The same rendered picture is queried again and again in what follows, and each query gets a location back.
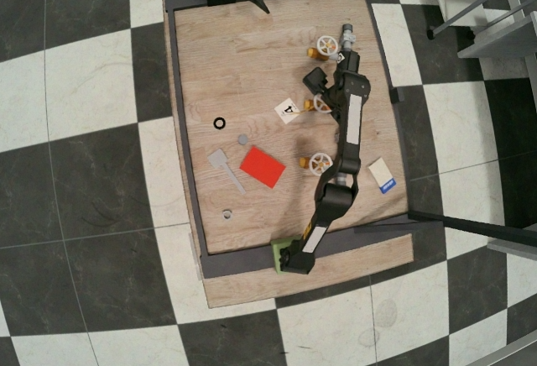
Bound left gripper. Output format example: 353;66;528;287
302;67;341;125

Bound black diagonal bar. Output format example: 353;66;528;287
354;211;537;248

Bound red rectangular block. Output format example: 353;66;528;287
239;146;286;189

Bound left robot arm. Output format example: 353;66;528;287
279;50;371;275

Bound short grey cylinder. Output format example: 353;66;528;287
238;135;248;145

